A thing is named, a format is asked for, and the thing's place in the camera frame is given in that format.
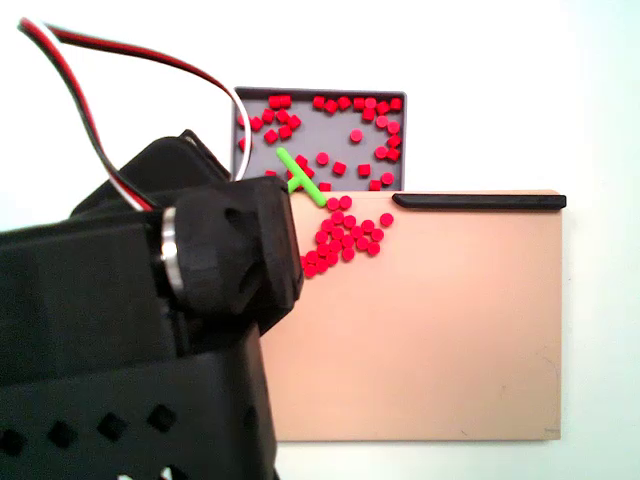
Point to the green T-shaped pusher tool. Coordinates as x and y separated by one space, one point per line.
300 176

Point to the black board edge rail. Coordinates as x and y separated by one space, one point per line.
480 202

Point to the beige flat board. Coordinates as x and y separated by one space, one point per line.
425 325

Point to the grey rectangular container tray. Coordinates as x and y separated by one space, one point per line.
320 135

